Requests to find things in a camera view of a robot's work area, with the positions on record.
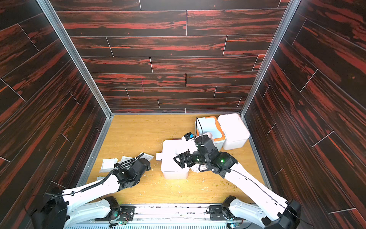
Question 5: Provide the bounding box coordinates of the pink medicine chest box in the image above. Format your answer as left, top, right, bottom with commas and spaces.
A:
156, 132, 207, 180

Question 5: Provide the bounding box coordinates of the white orange handled box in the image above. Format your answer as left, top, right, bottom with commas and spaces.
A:
195, 116, 226, 151

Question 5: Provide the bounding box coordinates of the white pink first aid box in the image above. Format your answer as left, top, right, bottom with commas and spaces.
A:
218, 113, 250, 150

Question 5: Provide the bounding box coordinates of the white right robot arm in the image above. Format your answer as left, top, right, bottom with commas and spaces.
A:
173, 133, 301, 229

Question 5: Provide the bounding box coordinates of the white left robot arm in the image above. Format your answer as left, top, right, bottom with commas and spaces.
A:
30, 155, 151, 229

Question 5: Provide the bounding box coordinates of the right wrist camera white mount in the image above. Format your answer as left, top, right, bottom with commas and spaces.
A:
182, 132, 198, 154

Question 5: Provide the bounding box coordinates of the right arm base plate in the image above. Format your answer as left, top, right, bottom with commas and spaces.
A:
206, 204, 228, 221

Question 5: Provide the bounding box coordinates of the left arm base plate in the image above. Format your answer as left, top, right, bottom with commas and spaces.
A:
94, 205, 136, 223

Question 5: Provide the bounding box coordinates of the aluminium frame rail right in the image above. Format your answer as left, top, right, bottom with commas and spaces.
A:
241, 0, 301, 121

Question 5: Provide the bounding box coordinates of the aluminium frame rail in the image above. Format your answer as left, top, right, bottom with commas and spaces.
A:
36, 0, 112, 119
241, 0, 301, 121

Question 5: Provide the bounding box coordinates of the aluminium frame rail left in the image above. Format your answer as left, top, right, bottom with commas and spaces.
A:
36, 0, 112, 119

